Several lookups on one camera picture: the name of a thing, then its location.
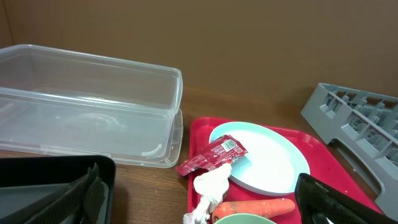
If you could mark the red serving tray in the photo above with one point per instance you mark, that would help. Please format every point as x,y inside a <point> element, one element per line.
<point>323,166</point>

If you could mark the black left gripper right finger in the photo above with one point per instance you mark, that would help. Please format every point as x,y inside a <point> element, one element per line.
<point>318,203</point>

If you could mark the grey dishwasher rack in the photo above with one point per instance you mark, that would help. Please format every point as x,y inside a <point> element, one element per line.
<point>365,124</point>

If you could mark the red snack wrapper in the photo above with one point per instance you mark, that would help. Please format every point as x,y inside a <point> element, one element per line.
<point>224,150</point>

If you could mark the white tissue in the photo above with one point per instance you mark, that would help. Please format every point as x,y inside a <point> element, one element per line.
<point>212,186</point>

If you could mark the light blue plate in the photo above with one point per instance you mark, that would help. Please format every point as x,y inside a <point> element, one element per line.
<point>272,163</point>

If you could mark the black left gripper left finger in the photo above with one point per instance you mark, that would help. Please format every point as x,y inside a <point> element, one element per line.
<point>79,201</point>

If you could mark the orange carrot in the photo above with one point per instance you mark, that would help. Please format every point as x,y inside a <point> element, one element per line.
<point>263,208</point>

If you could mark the green bowl with rice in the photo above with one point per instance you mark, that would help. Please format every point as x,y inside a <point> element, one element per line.
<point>244,218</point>

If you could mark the clear plastic bin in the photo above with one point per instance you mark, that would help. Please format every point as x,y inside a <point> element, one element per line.
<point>64,103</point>

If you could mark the black tray bin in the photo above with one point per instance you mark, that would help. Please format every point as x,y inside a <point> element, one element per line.
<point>24,179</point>

